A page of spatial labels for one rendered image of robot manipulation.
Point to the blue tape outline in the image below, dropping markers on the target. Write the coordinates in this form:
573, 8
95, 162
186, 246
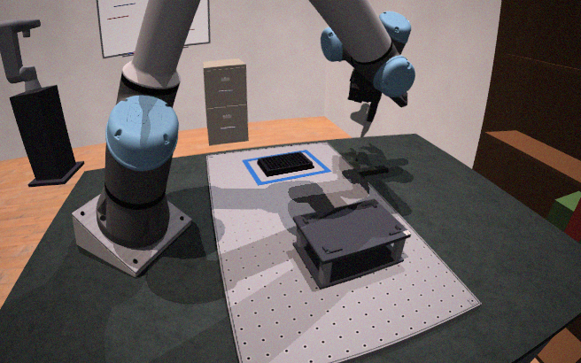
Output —
257, 179

